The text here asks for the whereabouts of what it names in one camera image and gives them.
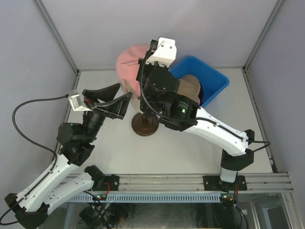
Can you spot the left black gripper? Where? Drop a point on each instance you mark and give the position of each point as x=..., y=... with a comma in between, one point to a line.
x=115, y=108

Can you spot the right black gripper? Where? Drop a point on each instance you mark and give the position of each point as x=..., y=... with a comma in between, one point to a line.
x=149, y=67

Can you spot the pink baseball cap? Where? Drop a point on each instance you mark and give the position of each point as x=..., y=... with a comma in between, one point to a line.
x=127, y=63

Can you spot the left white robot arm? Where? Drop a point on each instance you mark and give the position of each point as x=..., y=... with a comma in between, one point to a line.
x=34, y=204

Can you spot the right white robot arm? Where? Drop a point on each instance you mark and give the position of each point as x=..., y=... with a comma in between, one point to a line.
x=162, y=103

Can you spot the beige mannequin head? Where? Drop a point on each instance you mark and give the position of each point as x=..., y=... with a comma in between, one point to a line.
x=135, y=90

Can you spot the beige cap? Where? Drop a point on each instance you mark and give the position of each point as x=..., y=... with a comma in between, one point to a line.
x=190, y=87

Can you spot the dark round wooden stand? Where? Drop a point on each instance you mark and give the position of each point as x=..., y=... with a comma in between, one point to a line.
x=144, y=126

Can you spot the blue plastic bin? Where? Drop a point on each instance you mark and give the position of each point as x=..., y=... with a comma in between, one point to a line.
x=212, y=81

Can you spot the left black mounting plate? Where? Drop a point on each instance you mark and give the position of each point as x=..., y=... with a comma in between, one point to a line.
x=109, y=182

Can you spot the black mounting plate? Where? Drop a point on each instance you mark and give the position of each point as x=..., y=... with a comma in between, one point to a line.
x=109, y=182
x=214, y=183

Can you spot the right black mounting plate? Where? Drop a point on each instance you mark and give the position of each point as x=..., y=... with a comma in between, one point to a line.
x=214, y=183

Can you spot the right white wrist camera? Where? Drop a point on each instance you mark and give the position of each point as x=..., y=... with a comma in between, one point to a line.
x=163, y=52

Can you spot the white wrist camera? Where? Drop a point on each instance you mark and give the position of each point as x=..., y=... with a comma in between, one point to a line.
x=76, y=103
x=163, y=52

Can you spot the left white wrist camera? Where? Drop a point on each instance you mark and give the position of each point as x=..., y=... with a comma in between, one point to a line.
x=76, y=103

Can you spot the perforated grey cable duct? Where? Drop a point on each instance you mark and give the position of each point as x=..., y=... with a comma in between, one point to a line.
x=161, y=198

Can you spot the aluminium mounting rail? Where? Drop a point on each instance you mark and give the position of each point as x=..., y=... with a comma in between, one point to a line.
x=193, y=183

